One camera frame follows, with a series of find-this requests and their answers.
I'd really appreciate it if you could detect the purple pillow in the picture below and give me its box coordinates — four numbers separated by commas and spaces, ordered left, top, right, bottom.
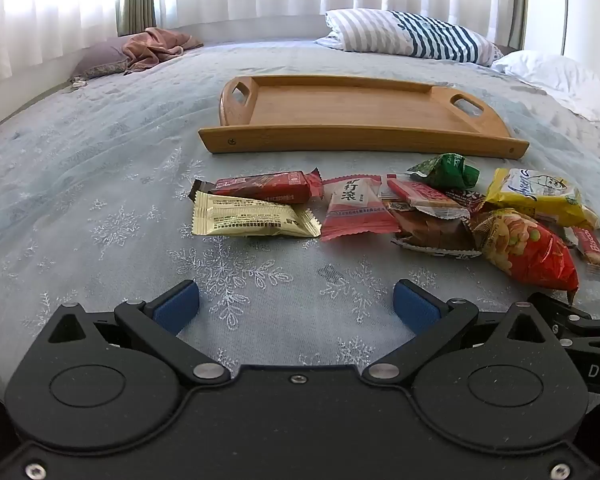
70, 36, 136, 81

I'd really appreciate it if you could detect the yellow snack packet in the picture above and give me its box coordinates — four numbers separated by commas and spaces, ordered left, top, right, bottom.
482, 167, 600, 231

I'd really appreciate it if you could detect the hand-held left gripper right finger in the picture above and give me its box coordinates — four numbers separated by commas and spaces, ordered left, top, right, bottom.
360, 279, 563, 387

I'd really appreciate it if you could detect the brown cake packet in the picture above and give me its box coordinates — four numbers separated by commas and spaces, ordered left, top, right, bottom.
382, 200, 483, 259

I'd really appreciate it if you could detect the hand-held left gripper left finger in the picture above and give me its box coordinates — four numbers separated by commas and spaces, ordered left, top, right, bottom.
46, 279, 232, 387

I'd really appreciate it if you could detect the white wardrobe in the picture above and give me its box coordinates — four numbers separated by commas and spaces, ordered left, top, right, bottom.
522, 0, 600, 76

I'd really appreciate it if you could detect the pink white-label snack packet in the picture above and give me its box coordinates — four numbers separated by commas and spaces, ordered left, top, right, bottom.
321, 174, 403, 242

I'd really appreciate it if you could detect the blue and grey striped pillow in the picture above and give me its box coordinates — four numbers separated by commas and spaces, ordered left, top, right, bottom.
314, 8, 505, 67

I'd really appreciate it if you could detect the green snack packet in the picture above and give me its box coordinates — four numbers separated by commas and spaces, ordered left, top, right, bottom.
407, 152, 481, 192

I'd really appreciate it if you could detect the pink crumpled cloth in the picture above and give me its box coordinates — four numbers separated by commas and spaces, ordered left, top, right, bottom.
121, 27, 204, 73

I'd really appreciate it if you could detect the wooden tray with handles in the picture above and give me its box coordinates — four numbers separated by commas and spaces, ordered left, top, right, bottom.
198, 75, 530, 159

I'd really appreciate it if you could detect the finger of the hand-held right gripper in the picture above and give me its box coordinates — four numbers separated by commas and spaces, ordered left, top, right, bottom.
527, 292, 600, 346

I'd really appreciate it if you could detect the pale blue snowflake bedspread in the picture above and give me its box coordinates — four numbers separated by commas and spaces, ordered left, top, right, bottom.
0, 35, 600, 411

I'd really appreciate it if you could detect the red and gold snack packet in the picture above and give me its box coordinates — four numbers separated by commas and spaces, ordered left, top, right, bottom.
191, 191, 322, 239

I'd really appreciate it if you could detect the small red biscuit packet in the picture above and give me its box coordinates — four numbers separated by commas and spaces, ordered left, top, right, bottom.
570, 225, 600, 267

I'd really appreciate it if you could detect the red wafer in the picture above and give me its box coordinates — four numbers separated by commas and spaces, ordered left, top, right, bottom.
380, 174, 473, 221

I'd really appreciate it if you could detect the red-orange peas snack packet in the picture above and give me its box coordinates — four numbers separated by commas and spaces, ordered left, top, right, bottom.
470, 208, 580, 306

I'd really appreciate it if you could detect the dark brown snack packet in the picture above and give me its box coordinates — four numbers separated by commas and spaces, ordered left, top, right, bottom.
445, 187, 488, 213

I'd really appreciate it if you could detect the dark red long biscuit packet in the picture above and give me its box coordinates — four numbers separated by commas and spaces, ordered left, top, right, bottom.
187, 170, 323, 206

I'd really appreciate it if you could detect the white pillow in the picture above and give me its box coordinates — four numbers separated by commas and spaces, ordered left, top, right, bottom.
491, 50, 600, 132

